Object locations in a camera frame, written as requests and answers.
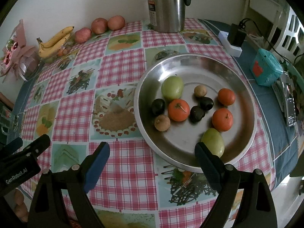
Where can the teal packet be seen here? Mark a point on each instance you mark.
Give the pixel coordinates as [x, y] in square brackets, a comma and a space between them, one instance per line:
[266, 67]

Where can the small green fruit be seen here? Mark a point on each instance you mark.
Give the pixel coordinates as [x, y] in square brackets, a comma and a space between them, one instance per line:
[213, 142]

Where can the glass mug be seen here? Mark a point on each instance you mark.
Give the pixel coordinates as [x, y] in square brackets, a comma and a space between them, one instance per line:
[7, 121]

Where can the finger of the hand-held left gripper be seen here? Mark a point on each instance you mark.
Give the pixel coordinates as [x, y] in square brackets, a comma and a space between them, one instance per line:
[10, 148]
[35, 147]

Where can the large brown kiwi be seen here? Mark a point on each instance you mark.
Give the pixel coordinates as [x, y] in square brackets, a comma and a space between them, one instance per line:
[162, 122]

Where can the steel thermos jug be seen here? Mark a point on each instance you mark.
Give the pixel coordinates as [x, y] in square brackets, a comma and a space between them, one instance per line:
[166, 7]

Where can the pink flower bouquet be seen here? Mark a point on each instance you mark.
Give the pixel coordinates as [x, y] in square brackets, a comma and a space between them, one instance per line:
[16, 52]

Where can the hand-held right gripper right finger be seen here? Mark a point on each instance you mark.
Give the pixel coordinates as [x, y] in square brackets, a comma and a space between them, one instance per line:
[209, 168]

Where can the red apple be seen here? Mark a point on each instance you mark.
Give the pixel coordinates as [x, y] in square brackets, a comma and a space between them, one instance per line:
[116, 22]
[99, 25]
[83, 35]

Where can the dark plum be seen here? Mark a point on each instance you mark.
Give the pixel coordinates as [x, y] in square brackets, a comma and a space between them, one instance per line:
[206, 103]
[158, 106]
[197, 114]

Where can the steel plate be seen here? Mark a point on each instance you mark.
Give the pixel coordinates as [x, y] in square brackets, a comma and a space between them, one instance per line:
[185, 68]

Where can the person's left hand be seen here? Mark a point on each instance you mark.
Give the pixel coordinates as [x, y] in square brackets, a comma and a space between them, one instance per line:
[20, 206]

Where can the white chair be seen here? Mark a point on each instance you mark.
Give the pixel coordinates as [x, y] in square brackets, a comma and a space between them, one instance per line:
[292, 33]

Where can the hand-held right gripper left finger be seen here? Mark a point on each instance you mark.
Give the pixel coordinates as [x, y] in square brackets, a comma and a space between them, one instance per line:
[97, 168]

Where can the large green fruit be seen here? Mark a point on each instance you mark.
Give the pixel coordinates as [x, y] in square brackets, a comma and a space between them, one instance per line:
[172, 88]

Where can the black power adapter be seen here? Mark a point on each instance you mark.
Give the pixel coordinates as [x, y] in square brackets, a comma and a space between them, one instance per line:
[236, 36]

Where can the pink checked tablecloth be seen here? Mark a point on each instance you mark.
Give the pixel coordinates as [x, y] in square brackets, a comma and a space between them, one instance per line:
[118, 59]

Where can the white power strip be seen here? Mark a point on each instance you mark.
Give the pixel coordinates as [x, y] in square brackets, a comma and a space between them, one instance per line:
[229, 44]

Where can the small brown kiwi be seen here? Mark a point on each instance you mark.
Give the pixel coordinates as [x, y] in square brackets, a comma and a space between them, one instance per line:
[200, 91]

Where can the glass fruit bowl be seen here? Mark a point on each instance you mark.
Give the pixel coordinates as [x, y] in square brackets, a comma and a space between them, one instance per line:
[71, 52]

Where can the black smartphone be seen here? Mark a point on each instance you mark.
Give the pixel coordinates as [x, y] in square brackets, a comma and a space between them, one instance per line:
[290, 102]

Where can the orange tangerine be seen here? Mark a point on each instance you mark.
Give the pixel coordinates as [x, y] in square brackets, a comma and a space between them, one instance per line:
[222, 119]
[226, 96]
[178, 110]

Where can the yellow banana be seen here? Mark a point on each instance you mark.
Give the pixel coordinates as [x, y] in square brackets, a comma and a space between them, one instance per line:
[53, 47]
[59, 35]

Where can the small tangerine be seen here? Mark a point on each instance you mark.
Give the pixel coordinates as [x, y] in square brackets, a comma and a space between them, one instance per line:
[61, 52]

